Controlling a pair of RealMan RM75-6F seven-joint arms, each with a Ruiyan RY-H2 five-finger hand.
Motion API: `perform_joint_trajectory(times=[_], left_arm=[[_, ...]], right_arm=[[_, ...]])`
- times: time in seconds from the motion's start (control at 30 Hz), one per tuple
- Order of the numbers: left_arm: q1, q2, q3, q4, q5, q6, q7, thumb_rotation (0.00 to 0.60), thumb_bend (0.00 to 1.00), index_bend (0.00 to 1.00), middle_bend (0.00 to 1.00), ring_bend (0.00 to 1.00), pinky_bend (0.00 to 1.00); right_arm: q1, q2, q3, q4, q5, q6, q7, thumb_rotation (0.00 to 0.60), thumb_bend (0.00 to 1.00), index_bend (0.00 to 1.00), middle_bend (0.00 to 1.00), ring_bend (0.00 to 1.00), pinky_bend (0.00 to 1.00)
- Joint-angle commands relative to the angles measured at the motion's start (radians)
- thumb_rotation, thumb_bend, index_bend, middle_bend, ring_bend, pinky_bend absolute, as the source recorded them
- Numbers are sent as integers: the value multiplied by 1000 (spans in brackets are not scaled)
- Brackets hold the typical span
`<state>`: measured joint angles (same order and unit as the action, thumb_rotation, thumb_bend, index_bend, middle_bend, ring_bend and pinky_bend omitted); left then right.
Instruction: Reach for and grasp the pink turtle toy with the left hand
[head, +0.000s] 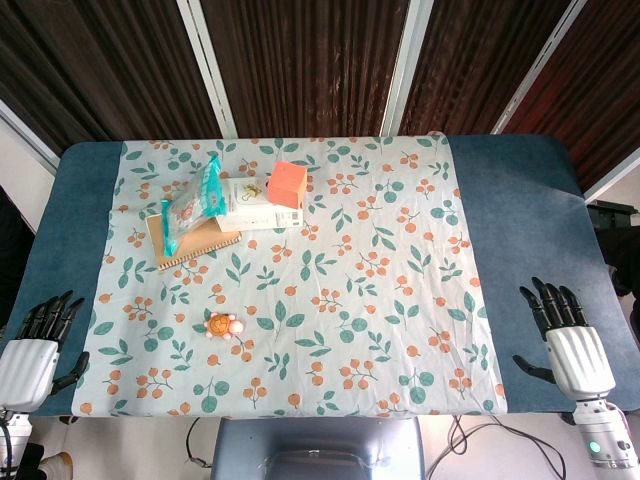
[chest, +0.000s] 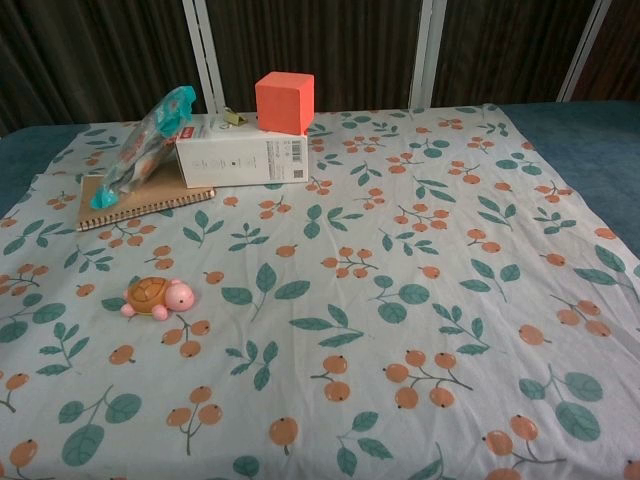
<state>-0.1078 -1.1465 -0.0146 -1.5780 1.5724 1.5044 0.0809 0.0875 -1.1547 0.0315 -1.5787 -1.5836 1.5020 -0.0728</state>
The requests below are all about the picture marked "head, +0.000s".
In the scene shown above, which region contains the brown spiral notebook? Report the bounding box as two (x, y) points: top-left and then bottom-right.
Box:
(144, 212), (243, 272)

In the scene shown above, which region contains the white screen frame post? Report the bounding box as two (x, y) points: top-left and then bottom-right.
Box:
(0, 98), (62, 177)
(491, 0), (589, 135)
(381, 0), (435, 137)
(175, 0), (238, 138)
(583, 158), (640, 203)

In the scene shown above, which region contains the blue velvet table cover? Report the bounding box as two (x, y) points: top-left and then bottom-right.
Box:
(0, 133), (640, 419)

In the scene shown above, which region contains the orange cube box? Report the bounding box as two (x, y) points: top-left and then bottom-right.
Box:
(265, 159), (309, 209)

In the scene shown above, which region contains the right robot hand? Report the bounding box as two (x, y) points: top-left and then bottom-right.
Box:
(512, 276), (617, 402)

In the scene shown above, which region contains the black floor cable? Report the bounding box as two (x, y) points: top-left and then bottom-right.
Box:
(427, 414), (569, 480)
(185, 417), (217, 469)

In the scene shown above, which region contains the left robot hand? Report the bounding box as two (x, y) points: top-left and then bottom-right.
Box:
(0, 289), (91, 412)

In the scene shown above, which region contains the white rectangular carton box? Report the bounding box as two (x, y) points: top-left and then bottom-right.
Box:
(214, 174), (305, 234)

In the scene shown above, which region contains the dark green crate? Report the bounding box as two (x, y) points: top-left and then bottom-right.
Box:
(586, 199), (640, 232)

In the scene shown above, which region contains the orange pink turtle toy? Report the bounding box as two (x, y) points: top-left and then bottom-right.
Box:
(202, 311), (248, 343)

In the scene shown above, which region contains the floral fruit print tablecloth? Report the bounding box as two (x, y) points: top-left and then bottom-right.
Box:
(69, 132), (509, 419)

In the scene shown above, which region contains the teal clear plastic packet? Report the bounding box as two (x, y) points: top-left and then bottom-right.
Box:
(159, 153), (224, 257)

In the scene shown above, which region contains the brown pleated screen panel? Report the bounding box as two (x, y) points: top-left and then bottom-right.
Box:
(398, 0), (574, 137)
(502, 0), (640, 194)
(198, 0), (414, 139)
(0, 0), (224, 157)

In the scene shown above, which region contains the white shoe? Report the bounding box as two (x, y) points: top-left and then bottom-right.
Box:
(39, 451), (74, 480)

